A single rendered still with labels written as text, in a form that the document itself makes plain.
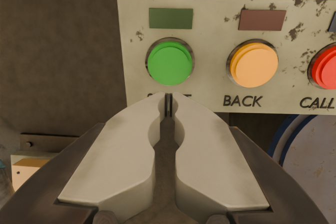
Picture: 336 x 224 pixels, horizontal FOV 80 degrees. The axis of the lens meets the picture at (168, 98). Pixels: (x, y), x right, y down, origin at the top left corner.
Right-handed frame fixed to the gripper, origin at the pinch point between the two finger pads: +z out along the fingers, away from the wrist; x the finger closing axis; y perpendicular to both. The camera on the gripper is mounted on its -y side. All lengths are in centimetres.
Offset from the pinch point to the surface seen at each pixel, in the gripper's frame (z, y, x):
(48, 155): 41, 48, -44
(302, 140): 18.3, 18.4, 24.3
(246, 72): 5.7, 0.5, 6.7
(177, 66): 5.6, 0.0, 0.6
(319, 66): 6.0, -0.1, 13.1
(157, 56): 5.6, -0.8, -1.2
